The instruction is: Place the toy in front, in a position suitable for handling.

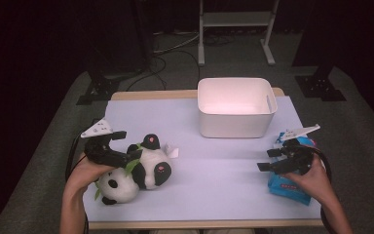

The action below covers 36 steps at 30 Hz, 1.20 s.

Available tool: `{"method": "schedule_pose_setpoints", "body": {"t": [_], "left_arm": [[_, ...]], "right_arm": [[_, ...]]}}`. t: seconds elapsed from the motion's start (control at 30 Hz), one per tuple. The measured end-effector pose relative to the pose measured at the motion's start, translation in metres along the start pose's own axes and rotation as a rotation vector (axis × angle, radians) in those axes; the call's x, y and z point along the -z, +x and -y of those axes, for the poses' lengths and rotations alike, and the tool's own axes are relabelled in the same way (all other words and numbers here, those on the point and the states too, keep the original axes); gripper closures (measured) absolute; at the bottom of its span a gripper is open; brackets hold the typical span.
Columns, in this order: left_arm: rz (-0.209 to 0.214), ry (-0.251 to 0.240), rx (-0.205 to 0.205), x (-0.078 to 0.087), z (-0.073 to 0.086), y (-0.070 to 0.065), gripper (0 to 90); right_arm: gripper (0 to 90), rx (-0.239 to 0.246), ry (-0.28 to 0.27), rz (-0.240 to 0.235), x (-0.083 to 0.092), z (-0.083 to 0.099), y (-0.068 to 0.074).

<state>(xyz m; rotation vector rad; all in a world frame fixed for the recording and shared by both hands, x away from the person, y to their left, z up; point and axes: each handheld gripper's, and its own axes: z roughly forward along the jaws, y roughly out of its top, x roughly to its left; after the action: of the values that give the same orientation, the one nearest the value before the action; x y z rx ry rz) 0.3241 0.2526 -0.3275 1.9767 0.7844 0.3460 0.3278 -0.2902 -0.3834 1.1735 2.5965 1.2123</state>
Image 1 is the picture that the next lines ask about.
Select panda plush toy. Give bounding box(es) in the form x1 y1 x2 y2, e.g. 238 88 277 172
93 133 180 207

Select person's left hand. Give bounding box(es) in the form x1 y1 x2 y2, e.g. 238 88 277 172
65 155 116 193

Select person's right hand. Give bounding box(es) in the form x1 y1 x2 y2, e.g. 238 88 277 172
283 155 335 206

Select black stand base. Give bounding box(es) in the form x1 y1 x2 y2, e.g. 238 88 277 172
294 66 347 102
76 69 121 105

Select blue wet wipe packet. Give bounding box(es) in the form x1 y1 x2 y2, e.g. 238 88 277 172
267 131 318 207

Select white table mat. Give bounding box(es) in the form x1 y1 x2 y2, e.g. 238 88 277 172
82 96 323 223

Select hand-held gripper cable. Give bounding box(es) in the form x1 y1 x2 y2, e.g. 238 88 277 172
305 145 339 234
65 135 90 234

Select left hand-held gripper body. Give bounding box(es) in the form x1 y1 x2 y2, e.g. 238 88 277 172
80 117 134 170

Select grey floor cable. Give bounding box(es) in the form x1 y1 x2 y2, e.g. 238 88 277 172
152 30 200 55

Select black floor cables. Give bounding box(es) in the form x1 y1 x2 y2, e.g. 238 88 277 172
125 48 203 92

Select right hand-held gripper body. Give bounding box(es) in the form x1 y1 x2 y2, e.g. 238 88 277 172
279 124 321 176

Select right hand-held gripper cable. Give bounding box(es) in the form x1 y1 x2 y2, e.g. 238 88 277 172
305 145 339 234

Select white plastic bin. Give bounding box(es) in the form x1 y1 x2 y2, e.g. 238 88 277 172
197 76 279 139

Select left hand-held gripper cable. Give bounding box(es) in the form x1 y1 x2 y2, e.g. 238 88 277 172
65 135 90 234

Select white metal stand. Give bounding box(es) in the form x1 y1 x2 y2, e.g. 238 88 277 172
198 0 281 67

